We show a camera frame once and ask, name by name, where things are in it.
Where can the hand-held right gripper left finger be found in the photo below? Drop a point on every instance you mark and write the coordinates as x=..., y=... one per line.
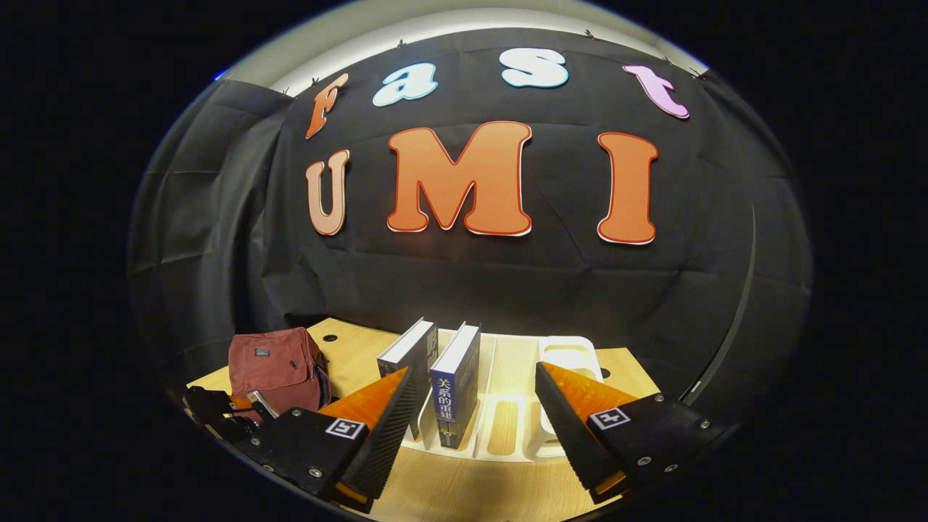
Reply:
x=388, y=428

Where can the black backdrop cloth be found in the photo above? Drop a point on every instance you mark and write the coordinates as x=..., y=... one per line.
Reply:
x=471, y=283

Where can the blue cover book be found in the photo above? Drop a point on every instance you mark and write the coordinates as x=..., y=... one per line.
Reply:
x=455, y=391

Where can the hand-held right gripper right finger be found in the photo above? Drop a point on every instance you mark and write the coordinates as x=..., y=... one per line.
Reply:
x=569, y=435

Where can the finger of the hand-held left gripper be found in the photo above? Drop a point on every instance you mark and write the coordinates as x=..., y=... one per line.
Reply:
x=210, y=406

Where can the white bookshelf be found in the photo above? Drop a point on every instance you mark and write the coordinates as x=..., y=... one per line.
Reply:
x=507, y=428

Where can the dark red schoolbag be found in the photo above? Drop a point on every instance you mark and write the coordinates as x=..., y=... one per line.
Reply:
x=275, y=366

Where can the grey photo cover book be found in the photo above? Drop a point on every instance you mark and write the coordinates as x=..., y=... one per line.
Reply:
x=413, y=348

